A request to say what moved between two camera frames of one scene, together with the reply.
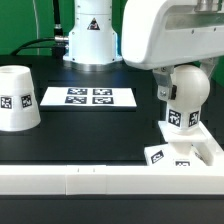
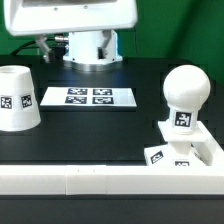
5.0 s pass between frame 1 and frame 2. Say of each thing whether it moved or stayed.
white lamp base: stayed
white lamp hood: stayed
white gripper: moved
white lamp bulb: stayed
